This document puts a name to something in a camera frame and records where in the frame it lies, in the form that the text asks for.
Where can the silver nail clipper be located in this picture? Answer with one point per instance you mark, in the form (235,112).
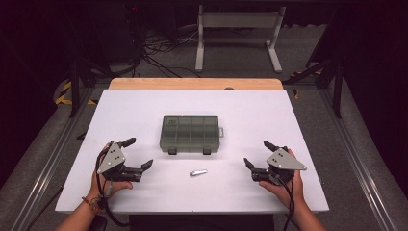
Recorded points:
(198,173)

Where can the aluminium floor rail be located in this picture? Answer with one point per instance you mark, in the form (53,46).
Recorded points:
(362,170)
(45,170)

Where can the white metal stand frame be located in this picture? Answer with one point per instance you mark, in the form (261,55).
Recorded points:
(239,20)

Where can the person's right hand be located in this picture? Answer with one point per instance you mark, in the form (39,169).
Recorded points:
(285,192)

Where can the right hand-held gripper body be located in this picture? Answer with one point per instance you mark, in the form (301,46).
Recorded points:
(284,161)

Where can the black metal stand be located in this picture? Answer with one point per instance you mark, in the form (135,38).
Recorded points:
(75,86)
(336,86)

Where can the person's dark clothing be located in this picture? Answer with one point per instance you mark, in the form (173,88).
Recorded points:
(202,223)

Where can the dark computer tower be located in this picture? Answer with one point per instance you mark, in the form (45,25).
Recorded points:
(123,32)

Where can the yellow black striped floor tape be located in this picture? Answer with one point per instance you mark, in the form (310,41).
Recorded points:
(64,96)

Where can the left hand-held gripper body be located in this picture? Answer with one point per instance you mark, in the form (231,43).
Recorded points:
(112,158)

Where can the grey-green plastic compartment box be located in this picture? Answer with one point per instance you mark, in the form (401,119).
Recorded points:
(189,133)

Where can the white table mat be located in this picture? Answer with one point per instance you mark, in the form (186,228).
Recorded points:
(224,109)

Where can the person's left hand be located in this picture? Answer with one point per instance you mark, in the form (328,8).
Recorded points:
(114,186)

